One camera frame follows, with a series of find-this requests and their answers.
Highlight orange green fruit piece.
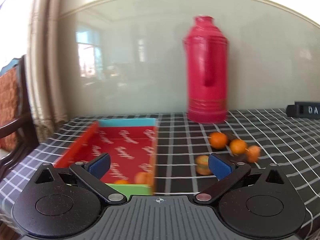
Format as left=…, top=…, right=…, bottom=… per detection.
left=195, top=155, right=212, bottom=176

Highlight small orange tangerine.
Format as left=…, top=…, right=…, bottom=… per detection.
left=114, top=179, right=130, bottom=185

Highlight orange persimmon piece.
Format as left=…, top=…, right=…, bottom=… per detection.
left=246, top=145, right=261, bottom=163

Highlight small green fruit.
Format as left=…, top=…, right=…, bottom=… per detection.
left=134, top=172, right=153, bottom=186

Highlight dark brown fruit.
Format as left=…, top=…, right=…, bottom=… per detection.
left=225, top=133, right=238, bottom=142

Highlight red cardboard box tray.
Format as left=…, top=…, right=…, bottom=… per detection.
left=54, top=118, right=158, bottom=197

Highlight black white grid tablecloth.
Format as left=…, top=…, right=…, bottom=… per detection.
left=0, top=107, right=320, bottom=238

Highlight wooden chair orange cushion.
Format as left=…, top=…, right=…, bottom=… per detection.
left=1, top=56, right=39, bottom=177

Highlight red thermos flask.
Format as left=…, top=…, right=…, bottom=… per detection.
left=183, top=16, right=228, bottom=124

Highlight beige curtain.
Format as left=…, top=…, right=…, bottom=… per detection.
left=25, top=0, right=67, bottom=142

